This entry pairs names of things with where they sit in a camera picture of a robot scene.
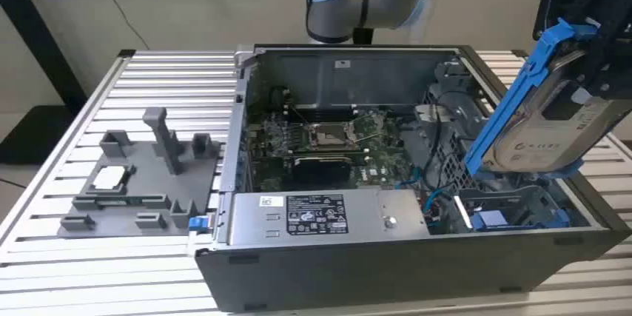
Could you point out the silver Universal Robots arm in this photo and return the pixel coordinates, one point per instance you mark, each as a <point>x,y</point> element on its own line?
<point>390,1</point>

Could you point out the black table corner cap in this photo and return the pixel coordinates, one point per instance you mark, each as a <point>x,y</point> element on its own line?
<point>519,53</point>
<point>127,53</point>

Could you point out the grey metal drive cage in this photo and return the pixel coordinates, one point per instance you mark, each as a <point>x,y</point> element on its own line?
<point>444,168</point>

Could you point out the small case sticker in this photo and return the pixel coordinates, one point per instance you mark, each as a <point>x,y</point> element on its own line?
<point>342,64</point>

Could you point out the green motherboard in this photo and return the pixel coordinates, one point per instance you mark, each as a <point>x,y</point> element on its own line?
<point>386,168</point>

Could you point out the CPU socket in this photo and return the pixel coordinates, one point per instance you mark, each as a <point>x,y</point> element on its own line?
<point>331,134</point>

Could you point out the thin locking lever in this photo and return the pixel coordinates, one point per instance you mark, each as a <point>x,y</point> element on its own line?
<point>302,114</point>

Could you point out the black graphics card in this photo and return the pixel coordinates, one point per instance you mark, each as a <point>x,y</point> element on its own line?
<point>320,171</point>

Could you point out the power supply label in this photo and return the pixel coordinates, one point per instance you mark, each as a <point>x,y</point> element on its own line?
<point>316,214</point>

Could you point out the open black PC case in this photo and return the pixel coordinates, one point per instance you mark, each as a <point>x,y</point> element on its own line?
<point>346,275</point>

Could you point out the silver power supply unit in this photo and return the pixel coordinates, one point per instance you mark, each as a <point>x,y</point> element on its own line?
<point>247,220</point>

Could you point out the blue case latch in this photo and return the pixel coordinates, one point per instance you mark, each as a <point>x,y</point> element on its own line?
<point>196,224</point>

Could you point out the grey parts rack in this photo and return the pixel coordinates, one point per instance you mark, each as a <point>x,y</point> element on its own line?
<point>148,190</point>

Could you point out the silver CPU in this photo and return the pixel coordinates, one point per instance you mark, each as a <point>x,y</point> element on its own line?
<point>111,178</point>

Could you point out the green RAM stick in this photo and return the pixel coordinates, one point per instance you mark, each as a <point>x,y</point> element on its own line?
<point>123,202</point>

